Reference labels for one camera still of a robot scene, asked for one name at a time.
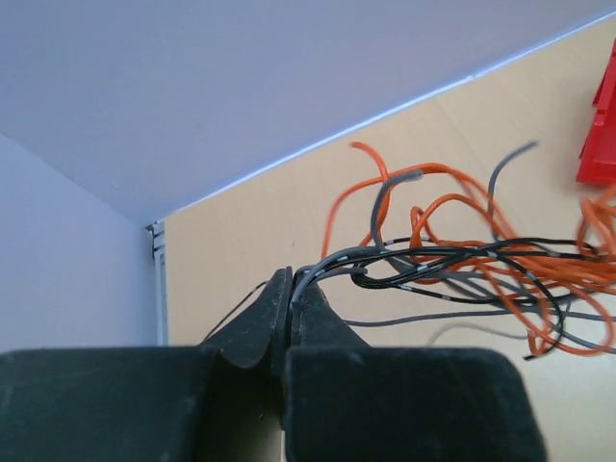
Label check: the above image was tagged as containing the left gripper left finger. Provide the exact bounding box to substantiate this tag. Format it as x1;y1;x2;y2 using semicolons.
1;269;293;461

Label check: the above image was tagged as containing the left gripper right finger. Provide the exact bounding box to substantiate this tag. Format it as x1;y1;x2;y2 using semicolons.
284;285;548;461

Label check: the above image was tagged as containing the grey wire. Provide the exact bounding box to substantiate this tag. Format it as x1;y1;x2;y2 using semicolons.
291;140;616;357

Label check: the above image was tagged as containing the aluminium rail frame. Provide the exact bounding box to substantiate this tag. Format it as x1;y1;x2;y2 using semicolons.
146;220;168;347

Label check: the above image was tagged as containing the red plastic bin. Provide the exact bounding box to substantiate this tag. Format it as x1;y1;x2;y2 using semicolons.
577;45;616;186

